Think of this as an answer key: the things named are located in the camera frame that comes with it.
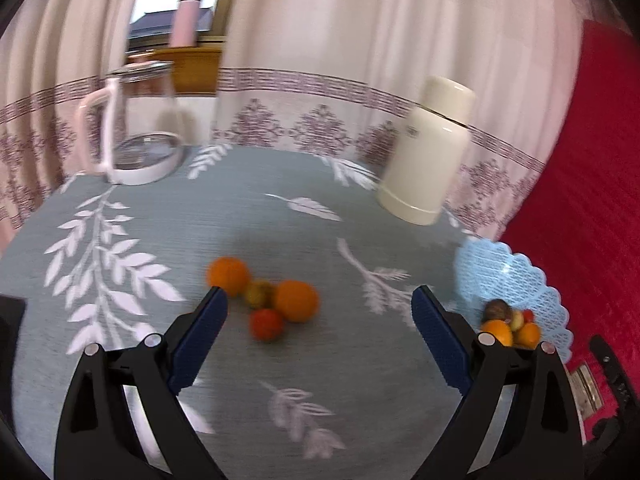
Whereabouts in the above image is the patterned curtain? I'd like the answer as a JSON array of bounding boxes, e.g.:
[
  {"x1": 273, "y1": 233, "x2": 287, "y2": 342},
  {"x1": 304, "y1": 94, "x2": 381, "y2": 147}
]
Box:
[
  {"x1": 1, "y1": 0, "x2": 134, "y2": 246},
  {"x1": 211, "y1": 0, "x2": 586, "y2": 241}
]

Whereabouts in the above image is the small yellow fruit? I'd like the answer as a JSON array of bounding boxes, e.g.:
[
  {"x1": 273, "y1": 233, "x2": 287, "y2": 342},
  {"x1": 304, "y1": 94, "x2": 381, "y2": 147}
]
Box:
[{"x1": 510, "y1": 310, "x2": 525, "y2": 333}]

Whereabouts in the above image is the grey leaf-patterned tablecloth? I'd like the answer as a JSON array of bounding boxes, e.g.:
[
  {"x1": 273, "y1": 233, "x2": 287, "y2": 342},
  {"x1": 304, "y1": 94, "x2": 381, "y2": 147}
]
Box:
[{"x1": 1, "y1": 148, "x2": 482, "y2": 479}]

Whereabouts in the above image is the glass kettle pink handle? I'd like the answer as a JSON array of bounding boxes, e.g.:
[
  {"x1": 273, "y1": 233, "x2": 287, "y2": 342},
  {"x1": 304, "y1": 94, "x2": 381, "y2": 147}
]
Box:
[{"x1": 76, "y1": 61, "x2": 184, "y2": 186}]

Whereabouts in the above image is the right patterned curtain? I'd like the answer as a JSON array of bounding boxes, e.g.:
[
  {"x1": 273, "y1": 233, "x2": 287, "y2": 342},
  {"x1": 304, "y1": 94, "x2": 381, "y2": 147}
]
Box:
[{"x1": 211, "y1": 0, "x2": 586, "y2": 241}]

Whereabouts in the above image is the cream thermos flask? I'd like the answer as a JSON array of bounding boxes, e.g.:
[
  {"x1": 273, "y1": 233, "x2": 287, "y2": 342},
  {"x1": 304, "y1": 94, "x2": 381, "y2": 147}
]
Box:
[{"x1": 378, "y1": 76, "x2": 475, "y2": 226}]

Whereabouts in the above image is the large orange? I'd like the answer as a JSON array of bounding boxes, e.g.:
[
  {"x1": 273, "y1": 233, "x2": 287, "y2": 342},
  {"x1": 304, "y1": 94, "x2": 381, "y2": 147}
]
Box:
[{"x1": 272, "y1": 280, "x2": 320, "y2": 323}]

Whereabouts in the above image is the small orange top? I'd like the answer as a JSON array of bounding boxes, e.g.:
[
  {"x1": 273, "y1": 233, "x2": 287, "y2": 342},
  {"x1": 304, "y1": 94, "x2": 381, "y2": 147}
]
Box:
[{"x1": 205, "y1": 257, "x2": 252, "y2": 297}]

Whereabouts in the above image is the brown passion fruit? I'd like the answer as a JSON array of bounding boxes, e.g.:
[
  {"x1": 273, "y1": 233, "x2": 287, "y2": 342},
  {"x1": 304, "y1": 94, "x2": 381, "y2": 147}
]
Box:
[{"x1": 482, "y1": 299, "x2": 512, "y2": 324}]

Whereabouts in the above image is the small orange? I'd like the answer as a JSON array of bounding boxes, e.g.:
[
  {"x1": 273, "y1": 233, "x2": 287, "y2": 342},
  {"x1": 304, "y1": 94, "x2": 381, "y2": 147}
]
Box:
[
  {"x1": 480, "y1": 318, "x2": 513, "y2": 347},
  {"x1": 205, "y1": 257, "x2": 252, "y2": 297}
]

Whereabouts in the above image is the wooden windowsill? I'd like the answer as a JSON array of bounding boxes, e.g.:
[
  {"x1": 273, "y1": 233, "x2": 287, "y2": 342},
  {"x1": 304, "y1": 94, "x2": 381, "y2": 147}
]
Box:
[{"x1": 127, "y1": 46, "x2": 222, "y2": 96}]

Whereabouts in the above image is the pink thermos bottle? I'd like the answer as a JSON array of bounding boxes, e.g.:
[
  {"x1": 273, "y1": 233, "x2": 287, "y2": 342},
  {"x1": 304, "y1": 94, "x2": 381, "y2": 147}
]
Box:
[{"x1": 168, "y1": 0, "x2": 201, "y2": 48}]

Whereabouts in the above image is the light blue fruit basket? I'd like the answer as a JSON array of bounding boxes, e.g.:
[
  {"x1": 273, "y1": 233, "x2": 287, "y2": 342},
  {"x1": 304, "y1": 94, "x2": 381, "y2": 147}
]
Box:
[{"x1": 454, "y1": 238, "x2": 574, "y2": 363}]

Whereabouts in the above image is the small yellow-green fruit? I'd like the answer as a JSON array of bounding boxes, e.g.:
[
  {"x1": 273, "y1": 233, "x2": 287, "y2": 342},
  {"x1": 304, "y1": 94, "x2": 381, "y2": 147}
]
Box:
[{"x1": 243, "y1": 280, "x2": 274, "y2": 310}]

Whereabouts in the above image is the small red-orange fruit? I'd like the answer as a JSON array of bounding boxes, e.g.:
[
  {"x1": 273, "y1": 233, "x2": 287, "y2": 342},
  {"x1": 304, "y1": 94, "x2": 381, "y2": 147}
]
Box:
[{"x1": 250, "y1": 309, "x2": 285, "y2": 342}]

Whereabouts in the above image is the left patterned curtain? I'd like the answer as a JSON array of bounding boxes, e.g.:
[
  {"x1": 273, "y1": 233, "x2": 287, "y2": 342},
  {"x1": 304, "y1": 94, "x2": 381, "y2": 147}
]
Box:
[{"x1": 1, "y1": 0, "x2": 134, "y2": 246}]

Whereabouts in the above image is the black smartphone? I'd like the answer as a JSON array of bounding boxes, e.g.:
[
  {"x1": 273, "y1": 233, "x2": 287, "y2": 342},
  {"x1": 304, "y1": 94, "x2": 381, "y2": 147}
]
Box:
[{"x1": 0, "y1": 296, "x2": 26, "y2": 429}]

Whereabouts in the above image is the red cloth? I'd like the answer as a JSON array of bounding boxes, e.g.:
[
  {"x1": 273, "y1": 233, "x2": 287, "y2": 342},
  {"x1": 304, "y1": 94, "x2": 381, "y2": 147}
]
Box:
[{"x1": 500, "y1": 21, "x2": 639, "y2": 434}]

